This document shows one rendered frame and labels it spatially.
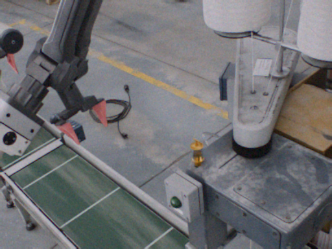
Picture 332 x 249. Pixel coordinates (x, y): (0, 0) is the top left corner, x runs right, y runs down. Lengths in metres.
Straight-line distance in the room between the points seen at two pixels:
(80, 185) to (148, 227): 0.52
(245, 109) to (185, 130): 2.33
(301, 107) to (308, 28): 0.28
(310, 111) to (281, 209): 0.35
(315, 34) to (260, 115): 0.20
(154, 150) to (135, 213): 1.03
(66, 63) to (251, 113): 0.44
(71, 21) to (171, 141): 2.34
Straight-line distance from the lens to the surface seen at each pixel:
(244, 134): 0.96
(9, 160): 2.83
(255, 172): 0.97
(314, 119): 1.13
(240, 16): 1.07
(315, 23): 0.94
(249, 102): 1.04
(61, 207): 2.37
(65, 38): 1.01
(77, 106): 1.18
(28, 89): 1.04
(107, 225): 2.20
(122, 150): 3.23
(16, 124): 1.03
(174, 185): 0.95
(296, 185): 0.94
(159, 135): 3.31
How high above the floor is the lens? 1.99
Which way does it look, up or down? 39 degrees down
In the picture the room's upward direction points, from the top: 12 degrees counter-clockwise
